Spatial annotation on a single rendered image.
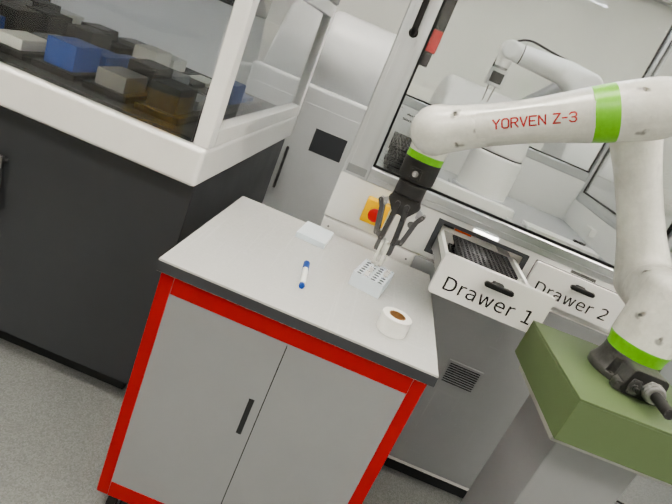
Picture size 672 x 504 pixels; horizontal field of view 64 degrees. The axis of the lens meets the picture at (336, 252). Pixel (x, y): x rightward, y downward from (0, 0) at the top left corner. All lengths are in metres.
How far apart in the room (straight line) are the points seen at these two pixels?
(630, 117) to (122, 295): 1.40
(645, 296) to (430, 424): 0.93
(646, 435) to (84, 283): 1.50
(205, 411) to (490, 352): 0.94
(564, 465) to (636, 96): 0.78
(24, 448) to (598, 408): 1.44
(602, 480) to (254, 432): 0.78
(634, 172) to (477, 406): 0.93
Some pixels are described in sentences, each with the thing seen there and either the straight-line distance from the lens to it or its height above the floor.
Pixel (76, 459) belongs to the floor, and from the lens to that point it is 1.75.
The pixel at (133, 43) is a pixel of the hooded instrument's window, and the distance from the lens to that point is 1.50.
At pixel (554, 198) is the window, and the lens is 1.68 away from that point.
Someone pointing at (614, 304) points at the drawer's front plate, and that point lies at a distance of 1.80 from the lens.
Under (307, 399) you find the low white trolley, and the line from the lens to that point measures 1.21.
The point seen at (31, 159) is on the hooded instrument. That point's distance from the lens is 1.76.
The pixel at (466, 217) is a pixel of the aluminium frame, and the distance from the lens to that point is 1.63.
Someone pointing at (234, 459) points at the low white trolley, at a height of 0.35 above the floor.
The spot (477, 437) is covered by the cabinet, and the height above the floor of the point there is 0.28.
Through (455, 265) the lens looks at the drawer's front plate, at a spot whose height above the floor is 0.91.
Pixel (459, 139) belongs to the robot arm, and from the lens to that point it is 1.16.
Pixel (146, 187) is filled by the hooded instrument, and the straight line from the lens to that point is 1.59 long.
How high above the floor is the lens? 1.28
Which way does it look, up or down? 20 degrees down
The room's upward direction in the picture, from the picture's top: 23 degrees clockwise
